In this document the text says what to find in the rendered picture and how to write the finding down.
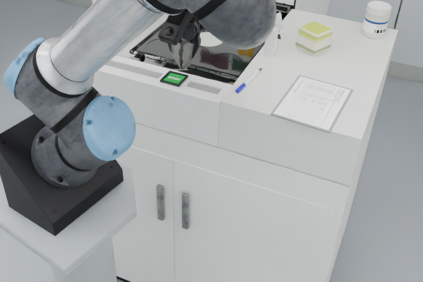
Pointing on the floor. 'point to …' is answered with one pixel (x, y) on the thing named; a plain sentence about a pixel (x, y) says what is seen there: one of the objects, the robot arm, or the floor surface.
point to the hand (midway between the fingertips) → (181, 66)
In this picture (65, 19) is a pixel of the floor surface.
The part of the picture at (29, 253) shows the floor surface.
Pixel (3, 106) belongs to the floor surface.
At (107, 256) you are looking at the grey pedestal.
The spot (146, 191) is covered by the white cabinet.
